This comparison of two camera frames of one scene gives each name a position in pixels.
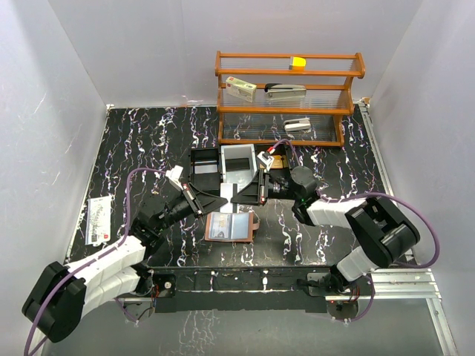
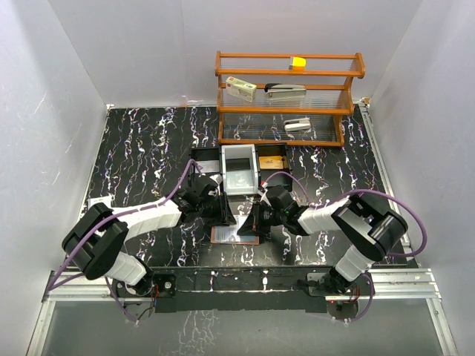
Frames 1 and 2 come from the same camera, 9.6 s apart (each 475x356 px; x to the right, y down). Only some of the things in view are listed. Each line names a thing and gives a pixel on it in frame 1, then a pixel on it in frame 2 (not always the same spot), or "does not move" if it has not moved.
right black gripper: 262,187 → 257,217
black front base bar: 240,290 does not move
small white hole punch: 297,124 does not move
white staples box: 240,89 does not move
